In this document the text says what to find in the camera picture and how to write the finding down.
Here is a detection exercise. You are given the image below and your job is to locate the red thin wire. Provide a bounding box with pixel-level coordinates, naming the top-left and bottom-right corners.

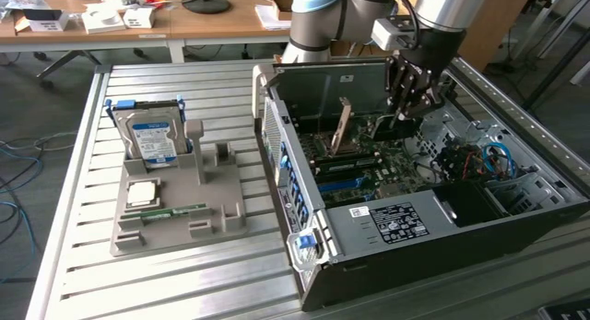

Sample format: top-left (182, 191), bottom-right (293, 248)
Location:
top-left (464, 150), bottom-right (489, 178)

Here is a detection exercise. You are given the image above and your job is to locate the silver CPU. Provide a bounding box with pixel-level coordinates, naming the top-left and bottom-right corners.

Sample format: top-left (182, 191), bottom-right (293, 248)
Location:
top-left (126, 181), bottom-right (162, 207)

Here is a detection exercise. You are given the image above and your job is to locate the black keyboard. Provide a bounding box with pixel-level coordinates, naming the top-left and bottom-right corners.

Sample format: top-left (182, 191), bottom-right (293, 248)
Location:
top-left (537, 301), bottom-right (590, 320)

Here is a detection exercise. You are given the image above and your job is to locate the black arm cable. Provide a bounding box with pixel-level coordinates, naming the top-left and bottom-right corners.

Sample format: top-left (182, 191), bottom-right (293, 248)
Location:
top-left (391, 0), bottom-right (423, 50)

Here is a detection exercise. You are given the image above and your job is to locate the hard disk in blue caddy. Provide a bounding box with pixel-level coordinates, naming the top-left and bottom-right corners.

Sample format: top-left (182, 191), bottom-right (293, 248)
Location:
top-left (104, 97), bottom-right (188, 169)

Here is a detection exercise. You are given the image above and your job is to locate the white box with black lid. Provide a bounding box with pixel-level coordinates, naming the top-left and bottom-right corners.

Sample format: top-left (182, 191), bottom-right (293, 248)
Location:
top-left (22, 8), bottom-right (69, 32)

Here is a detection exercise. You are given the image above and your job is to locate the black graphics card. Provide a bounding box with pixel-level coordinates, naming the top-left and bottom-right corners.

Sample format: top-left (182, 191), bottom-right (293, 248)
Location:
top-left (328, 96), bottom-right (419, 159)

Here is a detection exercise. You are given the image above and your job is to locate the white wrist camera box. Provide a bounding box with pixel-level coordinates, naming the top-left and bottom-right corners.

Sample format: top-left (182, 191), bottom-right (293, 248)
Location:
top-left (371, 15), bottom-right (419, 51)

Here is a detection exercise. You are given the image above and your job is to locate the blue floor cable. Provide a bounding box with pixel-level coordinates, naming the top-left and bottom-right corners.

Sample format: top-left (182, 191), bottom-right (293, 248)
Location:
top-left (0, 140), bottom-right (45, 283)

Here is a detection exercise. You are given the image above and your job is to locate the small white box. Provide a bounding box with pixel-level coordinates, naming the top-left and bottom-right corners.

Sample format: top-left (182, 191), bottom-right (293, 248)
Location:
top-left (122, 7), bottom-right (156, 29)

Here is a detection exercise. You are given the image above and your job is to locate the black drive bay box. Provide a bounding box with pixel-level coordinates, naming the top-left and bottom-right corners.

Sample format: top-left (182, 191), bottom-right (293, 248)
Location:
top-left (432, 180), bottom-right (511, 227)

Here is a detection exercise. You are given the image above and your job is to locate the green motherboard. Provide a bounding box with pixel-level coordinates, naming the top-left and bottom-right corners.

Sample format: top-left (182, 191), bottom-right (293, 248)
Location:
top-left (293, 112), bottom-right (439, 209)

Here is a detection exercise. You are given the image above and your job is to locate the green RAM stick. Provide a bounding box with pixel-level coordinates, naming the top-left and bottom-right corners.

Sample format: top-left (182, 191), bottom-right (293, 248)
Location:
top-left (120, 204), bottom-right (208, 221)

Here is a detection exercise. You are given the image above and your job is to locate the blue data wire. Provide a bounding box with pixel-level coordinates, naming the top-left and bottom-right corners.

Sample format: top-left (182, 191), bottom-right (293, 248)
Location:
top-left (481, 142), bottom-right (517, 178)

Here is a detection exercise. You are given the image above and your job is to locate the grey power supply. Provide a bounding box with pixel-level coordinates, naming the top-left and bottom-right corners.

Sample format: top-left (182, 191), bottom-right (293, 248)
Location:
top-left (324, 190), bottom-right (457, 257)

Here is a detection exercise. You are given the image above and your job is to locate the silver drive cage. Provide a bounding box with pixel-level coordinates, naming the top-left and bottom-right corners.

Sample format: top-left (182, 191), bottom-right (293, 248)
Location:
top-left (412, 104), bottom-right (465, 169)

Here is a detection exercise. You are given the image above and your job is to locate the stack of white papers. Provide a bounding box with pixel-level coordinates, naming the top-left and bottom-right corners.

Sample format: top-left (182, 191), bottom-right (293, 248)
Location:
top-left (254, 4), bottom-right (292, 31)

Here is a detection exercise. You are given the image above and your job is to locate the blue expansion slot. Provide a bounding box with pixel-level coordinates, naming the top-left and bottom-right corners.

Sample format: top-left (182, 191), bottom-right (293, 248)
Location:
top-left (317, 177), bottom-right (373, 200)

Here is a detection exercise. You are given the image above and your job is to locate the silver disk bay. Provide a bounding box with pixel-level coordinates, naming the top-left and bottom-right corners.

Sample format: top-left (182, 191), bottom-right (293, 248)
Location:
top-left (483, 173), bottom-right (567, 217)

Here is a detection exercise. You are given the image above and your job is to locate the black round lamp base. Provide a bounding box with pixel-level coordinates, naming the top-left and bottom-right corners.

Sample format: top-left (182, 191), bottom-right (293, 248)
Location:
top-left (180, 0), bottom-right (230, 15)

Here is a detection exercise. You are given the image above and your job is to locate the wooden desk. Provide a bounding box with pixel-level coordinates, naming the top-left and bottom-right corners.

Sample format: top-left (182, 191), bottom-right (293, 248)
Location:
top-left (0, 0), bottom-right (423, 64)

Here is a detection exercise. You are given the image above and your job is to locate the black open PC case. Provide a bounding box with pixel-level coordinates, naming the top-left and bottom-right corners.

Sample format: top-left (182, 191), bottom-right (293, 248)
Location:
top-left (250, 51), bottom-right (590, 312)

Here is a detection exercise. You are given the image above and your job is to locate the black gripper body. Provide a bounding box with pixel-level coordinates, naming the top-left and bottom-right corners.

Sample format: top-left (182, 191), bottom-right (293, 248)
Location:
top-left (395, 22), bottom-right (467, 79)

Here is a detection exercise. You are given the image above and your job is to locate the grey floor cable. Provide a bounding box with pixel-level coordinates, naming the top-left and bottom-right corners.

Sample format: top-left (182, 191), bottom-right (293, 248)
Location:
top-left (0, 131), bottom-right (77, 151)

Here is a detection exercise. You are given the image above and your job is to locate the wooden cabinet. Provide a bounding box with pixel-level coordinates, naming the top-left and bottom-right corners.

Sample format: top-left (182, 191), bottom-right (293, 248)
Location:
top-left (395, 0), bottom-right (537, 72)

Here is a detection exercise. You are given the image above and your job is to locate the white box with tape roll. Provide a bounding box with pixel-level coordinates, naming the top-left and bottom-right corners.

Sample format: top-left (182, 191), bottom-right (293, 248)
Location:
top-left (81, 3), bottom-right (126, 35)

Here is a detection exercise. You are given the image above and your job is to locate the installed RAM stick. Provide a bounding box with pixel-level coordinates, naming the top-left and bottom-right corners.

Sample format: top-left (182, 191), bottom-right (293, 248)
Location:
top-left (317, 156), bottom-right (376, 171)

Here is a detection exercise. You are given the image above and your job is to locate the grey parts rack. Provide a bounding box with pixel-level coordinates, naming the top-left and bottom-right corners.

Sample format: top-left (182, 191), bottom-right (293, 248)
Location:
top-left (108, 119), bottom-right (248, 258)

